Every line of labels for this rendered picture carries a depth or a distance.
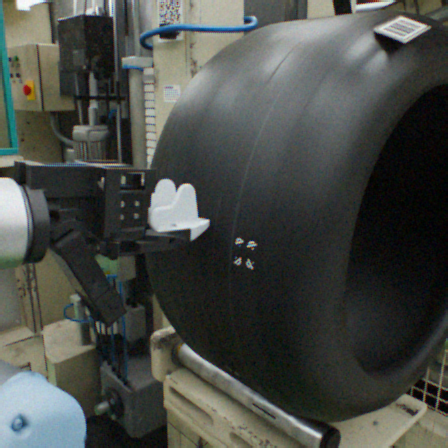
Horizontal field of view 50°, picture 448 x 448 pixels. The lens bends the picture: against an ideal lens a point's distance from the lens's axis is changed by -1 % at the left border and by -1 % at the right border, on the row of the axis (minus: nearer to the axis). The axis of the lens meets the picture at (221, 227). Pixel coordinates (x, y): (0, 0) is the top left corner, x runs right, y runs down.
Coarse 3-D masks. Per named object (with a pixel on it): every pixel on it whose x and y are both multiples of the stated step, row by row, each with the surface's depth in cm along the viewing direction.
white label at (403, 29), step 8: (400, 16) 56; (384, 24) 55; (392, 24) 55; (400, 24) 55; (408, 24) 55; (416, 24) 55; (424, 24) 55; (384, 32) 53; (392, 32) 53; (400, 32) 53; (408, 32) 53; (416, 32) 53; (400, 40) 52; (408, 40) 52
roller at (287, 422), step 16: (176, 352) 91; (192, 352) 88; (192, 368) 88; (208, 368) 84; (224, 384) 81; (240, 384) 79; (240, 400) 79; (256, 400) 76; (272, 416) 73; (288, 416) 72; (288, 432) 72; (304, 432) 69; (320, 432) 68; (336, 432) 68
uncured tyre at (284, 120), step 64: (256, 64) 58; (320, 64) 52; (384, 64) 52; (192, 128) 59; (256, 128) 52; (320, 128) 49; (384, 128) 52; (256, 192) 50; (320, 192) 49; (384, 192) 101; (192, 256) 57; (320, 256) 50; (384, 256) 99; (192, 320) 63; (256, 320) 53; (320, 320) 52; (384, 320) 92; (256, 384) 61; (320, 384) 57; (384, 384) 66
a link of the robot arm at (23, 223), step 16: (0, 192) 36; (16, 192) 37; (0, 208) 36; (16, 208) 36; (0, 224) 35; (16, 224) 36; (32, 224) 38; (0, 240) 36; (16, 240) 36; (0, 256) 36; (16, 256) 37
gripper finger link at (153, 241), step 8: (152, 232) 46; (160, 232) 46; (168, 232) 47; (176, 232) 48; (184, 232) 48; (136, 240) 44; (144, 240) 45; (152, 240) 45; (160, 240) 45; (168, 240) 46; (176, 240) 47; (184, 240) 48; (128, 248) 45; (136, 248) 44; (144, 248) 44; (152, 248) 45; (160, 248) 45; (168, 248) 46
